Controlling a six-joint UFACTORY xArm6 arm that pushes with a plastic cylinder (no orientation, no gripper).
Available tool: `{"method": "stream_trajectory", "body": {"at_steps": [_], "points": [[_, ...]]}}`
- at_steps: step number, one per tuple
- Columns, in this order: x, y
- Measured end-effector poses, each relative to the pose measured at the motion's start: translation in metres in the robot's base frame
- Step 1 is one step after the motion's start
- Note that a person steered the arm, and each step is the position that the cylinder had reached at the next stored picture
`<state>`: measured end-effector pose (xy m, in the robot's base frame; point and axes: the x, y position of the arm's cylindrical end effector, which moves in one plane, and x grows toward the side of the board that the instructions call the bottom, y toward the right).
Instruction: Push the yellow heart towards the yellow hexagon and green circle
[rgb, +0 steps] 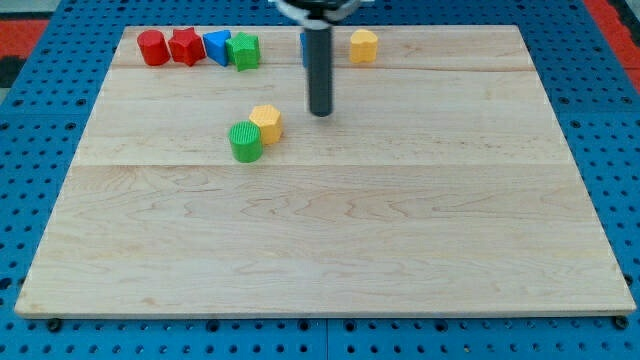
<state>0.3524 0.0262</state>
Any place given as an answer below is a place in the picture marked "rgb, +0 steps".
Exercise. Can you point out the yellow heart block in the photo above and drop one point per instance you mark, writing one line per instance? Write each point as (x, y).
(363, 46)

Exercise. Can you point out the light wooden board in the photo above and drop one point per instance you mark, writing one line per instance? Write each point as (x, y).
(440, 186)

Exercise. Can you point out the yellow hexagon block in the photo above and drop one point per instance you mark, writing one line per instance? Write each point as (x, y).
(269, 121)

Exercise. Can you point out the blue triangle block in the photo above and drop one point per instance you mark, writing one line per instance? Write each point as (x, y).
(215, 46)

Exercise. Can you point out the green star block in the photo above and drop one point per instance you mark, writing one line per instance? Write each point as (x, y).
(243, 51)

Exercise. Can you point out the green circle block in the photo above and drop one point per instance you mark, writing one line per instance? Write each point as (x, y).
(245, 141)

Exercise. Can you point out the white ring tool mount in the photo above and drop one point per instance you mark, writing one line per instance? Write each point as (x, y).
(314, 12)

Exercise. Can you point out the red cylinder block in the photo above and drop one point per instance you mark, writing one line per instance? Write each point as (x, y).
(153, 47)

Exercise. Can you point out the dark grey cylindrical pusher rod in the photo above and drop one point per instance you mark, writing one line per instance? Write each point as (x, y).
(319, 68)

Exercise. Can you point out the blue block behind rod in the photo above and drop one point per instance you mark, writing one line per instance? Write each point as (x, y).
(302, 38)

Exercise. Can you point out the red star block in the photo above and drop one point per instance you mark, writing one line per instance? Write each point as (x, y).
(186, 46)

